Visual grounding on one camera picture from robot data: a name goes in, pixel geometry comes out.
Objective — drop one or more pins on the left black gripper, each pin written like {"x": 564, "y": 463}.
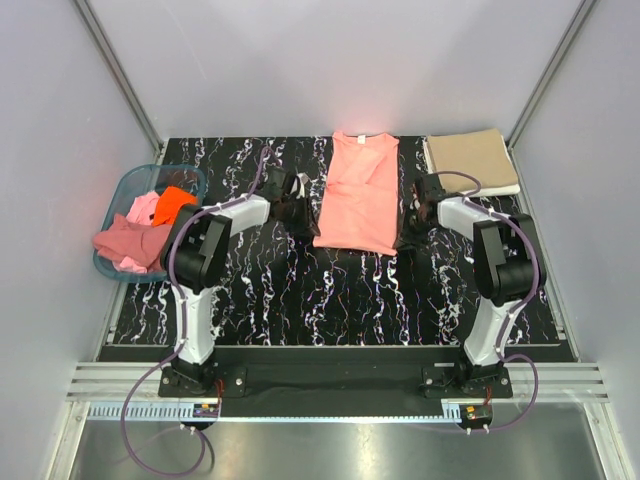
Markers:
{"x": 307, "y": 225}

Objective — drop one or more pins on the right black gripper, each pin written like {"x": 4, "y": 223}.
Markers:
{"x": 409, "y": 241}

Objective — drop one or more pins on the salmon pink t shirt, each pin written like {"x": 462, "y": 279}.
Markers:
{"x": 359, "y": 209}

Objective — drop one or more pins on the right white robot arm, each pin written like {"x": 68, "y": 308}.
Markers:
{"x": 508, "y": 271}

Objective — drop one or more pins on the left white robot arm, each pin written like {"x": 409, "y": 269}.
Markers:
{"x": 194, "y": 258}

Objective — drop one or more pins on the folded beige t shirt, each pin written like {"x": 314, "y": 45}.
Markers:
{"x": 481, "y": 154}

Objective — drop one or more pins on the orange t shirt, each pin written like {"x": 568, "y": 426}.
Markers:
{"x": 169, "y": 204}

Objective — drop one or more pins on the light pink t shirt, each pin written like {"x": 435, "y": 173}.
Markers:
{"x": 142, "y": 212}

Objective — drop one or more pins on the dusty rose t shirt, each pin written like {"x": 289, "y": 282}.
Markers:
{"x": 132, "y": 247}

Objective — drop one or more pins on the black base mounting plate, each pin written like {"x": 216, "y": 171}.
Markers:
{"x": 332, "y": 384}

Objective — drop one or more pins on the right aluminium corner post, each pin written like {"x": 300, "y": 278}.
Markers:
{"x": 561, "y": 52}

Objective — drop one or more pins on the aluminium corner post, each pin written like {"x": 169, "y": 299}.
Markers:
{"x": 108, "y": 53}
{"x": 561, "y": 52}

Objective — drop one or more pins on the left aluminium corner post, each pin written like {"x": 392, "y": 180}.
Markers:
{"x": 108, "y": 53}

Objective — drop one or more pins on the aluminium frame rail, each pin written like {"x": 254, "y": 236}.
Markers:
{"x": 104, "y": 381}

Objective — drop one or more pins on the slotted cable duct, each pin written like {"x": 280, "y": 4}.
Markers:
{"x": 141, "y": 411}

